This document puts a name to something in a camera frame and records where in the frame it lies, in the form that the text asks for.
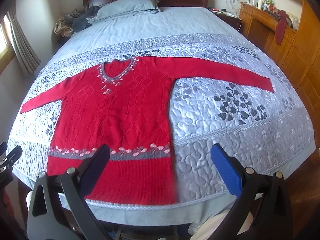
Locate red knitted sweater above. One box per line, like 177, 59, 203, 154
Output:
21, 56, 273, 205

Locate dark blue folded clothes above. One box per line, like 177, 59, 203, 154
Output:
72, 5, 100, 33

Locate grey floral quilted bedspread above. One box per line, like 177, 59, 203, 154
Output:
8, 7, 316, 226

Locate grey window curtain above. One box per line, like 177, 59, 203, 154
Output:
6, 1, 41, 76

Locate patterned fabric pile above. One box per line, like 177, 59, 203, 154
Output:
53, 11, 81, 37

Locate wooden cabinet desk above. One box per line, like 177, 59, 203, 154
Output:
240, 1, 319, 145

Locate grey-blue pillow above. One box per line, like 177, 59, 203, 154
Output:
87, 0, 161, 25

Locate dark red hanging cloth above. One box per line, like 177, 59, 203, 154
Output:
275, 10, 289, 45

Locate dark bedside table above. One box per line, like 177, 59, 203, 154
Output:
207, 7, 242, 31

